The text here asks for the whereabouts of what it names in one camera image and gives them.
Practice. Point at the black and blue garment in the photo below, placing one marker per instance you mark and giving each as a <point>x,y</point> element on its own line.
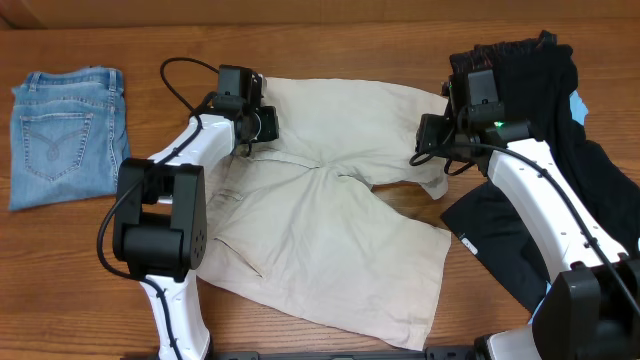
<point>542,87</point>

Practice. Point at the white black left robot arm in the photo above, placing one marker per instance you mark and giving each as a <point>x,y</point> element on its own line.
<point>159,216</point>

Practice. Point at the beige khaki shorts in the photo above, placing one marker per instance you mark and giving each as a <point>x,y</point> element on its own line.
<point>295,225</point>

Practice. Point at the folded blue denim jeans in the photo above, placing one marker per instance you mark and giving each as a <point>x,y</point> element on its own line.
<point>68,136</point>

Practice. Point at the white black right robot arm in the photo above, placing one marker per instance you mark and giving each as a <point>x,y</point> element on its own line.
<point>592,308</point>

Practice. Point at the black patterned garment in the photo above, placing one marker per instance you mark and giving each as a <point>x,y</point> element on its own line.
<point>488,56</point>

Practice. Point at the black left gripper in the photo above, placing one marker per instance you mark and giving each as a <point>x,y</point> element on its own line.
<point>270,127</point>

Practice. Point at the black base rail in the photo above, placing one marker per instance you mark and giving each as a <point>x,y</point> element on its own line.
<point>430,353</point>

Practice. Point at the brown cardboard backdrop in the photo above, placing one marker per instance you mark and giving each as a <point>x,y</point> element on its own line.
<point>66,14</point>

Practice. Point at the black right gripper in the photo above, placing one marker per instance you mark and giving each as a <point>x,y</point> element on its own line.
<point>428,138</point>

